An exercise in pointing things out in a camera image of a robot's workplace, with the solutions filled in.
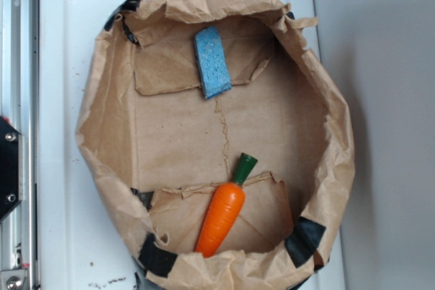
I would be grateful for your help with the blue sponge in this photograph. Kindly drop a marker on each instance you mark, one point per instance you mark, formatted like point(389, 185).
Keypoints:
point(214, 75)

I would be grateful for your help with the brown paper bag bin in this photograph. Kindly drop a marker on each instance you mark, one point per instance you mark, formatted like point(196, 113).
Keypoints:
point(158, 150)

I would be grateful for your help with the orange toy carrot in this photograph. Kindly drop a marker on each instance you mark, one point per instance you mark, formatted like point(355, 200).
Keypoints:
point(225, 206)

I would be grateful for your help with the black corner bracket plate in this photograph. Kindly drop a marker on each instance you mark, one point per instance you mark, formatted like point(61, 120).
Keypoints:
point(11, 193)

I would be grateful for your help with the aluminium frame rail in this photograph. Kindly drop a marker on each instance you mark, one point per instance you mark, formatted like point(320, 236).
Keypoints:
point(19, 100)

